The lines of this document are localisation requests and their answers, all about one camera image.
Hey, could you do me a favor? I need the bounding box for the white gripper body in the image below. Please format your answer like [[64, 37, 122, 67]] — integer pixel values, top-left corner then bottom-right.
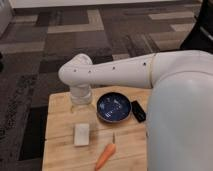
[[70, 84, 92, 110]]

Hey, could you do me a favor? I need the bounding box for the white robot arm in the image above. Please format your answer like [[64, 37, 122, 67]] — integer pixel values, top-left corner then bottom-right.
[[58, 50, 213, 171]]

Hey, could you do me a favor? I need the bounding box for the dark blue ceramic bowl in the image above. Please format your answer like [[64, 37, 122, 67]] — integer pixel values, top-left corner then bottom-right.
[[96, 92, 132, 123]]

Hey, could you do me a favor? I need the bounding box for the white rectangular sponge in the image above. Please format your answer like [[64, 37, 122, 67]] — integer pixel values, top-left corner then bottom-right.
[[74, 123, 90, 146]]

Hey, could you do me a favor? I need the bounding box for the black rectangular device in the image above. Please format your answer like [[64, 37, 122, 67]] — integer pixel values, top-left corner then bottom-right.
[[132, 101, 146, 123]]

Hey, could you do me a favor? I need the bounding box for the orange carrot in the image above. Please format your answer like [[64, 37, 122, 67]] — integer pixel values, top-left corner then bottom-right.
[[95, 138, 116, 171]]

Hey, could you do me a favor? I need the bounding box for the black chair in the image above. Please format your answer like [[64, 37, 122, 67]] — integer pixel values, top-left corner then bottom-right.
[[180, 0, 213, 54]]

